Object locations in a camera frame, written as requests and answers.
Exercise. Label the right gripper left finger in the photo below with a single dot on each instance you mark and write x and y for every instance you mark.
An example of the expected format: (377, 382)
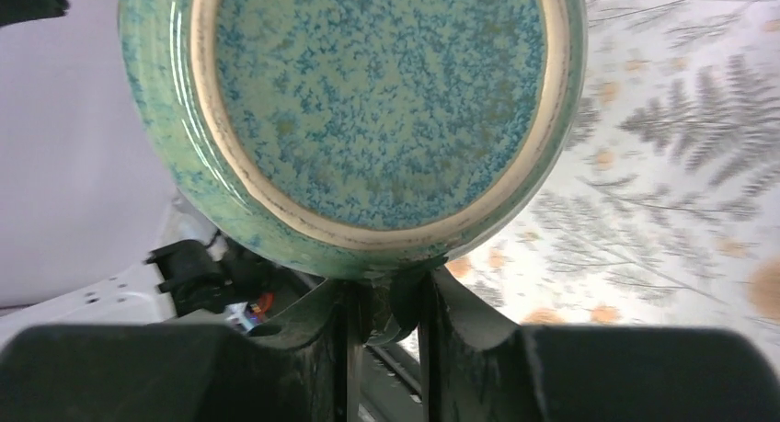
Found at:
(302, 365)

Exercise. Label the floral tablecloth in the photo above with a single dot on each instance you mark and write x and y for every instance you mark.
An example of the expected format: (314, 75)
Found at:
(664, 207)

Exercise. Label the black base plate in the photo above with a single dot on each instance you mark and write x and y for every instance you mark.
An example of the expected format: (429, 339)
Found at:
(390, 385)

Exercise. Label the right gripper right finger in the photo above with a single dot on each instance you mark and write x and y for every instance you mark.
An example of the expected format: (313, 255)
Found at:
(478, 365)

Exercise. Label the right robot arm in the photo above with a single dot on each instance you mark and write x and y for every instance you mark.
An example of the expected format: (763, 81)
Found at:
(183, 281)

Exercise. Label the green glazed mug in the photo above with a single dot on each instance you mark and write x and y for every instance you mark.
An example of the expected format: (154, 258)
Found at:
(356, 139)

